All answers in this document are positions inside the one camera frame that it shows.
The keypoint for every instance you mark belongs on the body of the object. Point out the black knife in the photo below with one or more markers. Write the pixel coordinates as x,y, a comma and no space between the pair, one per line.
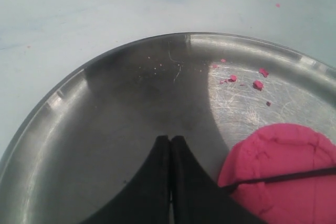
282,178

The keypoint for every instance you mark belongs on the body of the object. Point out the pink clay lump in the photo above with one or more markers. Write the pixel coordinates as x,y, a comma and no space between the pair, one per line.
281,149

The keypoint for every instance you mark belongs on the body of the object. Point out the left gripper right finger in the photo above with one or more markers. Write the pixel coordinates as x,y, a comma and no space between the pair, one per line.
196,197

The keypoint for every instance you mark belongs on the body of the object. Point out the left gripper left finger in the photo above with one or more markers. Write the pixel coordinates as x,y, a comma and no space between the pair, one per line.
146,197

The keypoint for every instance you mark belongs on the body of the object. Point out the round steel plate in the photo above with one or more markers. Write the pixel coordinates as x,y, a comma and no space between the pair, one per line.
89,135

